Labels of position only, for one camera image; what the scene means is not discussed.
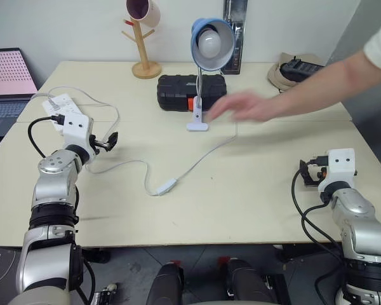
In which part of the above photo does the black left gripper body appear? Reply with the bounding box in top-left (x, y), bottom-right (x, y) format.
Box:
top-left (89, 135), bottom-right (111, 155)

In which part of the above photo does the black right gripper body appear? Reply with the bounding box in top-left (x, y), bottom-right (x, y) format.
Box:
top-left (307, 161), bottom-right (327, 189)

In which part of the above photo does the blue clip-on desk lamp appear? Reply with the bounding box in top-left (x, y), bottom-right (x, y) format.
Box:
top-left (186, 18), bottom-right (235, 133)

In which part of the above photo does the white frosted light bulb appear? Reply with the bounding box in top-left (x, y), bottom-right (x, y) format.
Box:
top-left (197, 28), bottom-right (222, 58)

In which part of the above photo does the person's bare hand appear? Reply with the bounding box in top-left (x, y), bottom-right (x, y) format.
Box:
top-left (208, 91), bottom-right (276, 123)

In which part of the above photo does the white power strip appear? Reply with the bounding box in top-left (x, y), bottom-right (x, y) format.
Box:
top-left (41, 93), bottom-right (85, 134)

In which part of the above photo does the black plastic tool case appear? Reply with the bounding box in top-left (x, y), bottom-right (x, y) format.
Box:
top-left (156, 74), bottom-right (228, 112)

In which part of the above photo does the wooden mug tree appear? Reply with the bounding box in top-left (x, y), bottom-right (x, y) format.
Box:
top-left (121, 17), bottom-right (163, 79)

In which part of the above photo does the black electronic device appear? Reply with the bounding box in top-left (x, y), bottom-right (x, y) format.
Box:
top-left (279, 56), bottom-right (325, 79)

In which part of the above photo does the grey laptop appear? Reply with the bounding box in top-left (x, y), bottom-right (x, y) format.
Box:
top-left (0, 47), bottom-right (39, 139)

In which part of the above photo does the dark rounded shape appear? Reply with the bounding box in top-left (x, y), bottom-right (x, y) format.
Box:
top-left (145, 262), bottom-right (185, 305)
top-left (225, 257), bottom-right (279, 305)

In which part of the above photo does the white mug maroon inside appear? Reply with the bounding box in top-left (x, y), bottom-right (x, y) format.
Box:
top-left (126, 0), bottom-right (162, 27)

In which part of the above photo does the black hanging retail package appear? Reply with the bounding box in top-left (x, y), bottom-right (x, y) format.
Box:
top-left (222, 0), bottom-right (248, 76)

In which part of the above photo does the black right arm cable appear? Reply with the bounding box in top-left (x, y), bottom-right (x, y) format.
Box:
top-left (291, 154), bottom-right (349, 288)

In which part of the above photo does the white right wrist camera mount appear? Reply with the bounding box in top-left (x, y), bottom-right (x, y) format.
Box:
top-left (317, 147), bottom-right (357, 193)

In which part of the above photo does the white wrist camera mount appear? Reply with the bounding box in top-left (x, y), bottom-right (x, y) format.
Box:
top-left (61, 113), bottom-right (99, 163)
top-left (317, 147), bottom-right (357, 193)

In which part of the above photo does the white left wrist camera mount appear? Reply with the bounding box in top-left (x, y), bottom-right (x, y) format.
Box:
top-left (61, 113), bottom-right (99, 163)

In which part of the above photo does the white inline cord switch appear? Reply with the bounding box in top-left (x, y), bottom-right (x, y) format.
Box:
top-left (156, 179), bottom-right (179, 196)

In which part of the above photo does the white lamp power cord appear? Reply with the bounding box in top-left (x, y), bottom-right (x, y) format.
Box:
top-left (47, 87), bottom-right (239, 196)

